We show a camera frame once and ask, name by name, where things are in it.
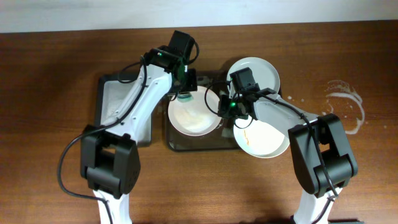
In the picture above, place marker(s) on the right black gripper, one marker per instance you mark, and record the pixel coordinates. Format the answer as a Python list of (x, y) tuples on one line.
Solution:
[(225, 107)]

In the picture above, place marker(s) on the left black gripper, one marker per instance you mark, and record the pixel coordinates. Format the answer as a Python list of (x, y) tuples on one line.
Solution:
[(189, 82)]

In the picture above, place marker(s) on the green sponge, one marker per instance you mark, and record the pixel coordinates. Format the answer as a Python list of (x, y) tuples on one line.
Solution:
[(184, 97)]

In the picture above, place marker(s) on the pink-white plate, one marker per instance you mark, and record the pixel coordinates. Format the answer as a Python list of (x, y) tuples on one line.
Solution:
[(192, 117)]

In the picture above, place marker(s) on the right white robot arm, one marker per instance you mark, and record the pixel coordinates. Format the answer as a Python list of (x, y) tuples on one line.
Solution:
[(322, 157)]

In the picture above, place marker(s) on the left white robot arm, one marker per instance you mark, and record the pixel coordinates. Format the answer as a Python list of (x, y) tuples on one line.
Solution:
[(109, 156)]

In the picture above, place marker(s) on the front white dirty plate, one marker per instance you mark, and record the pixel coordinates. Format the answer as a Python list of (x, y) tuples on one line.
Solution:
[(259, 139)]

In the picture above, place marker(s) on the left black soapy tray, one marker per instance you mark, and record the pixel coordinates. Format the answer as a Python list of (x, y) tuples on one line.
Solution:
[(110, 94)]

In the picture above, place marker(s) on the rear white plate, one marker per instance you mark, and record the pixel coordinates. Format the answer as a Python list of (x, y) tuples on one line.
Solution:
[(264, 73)]

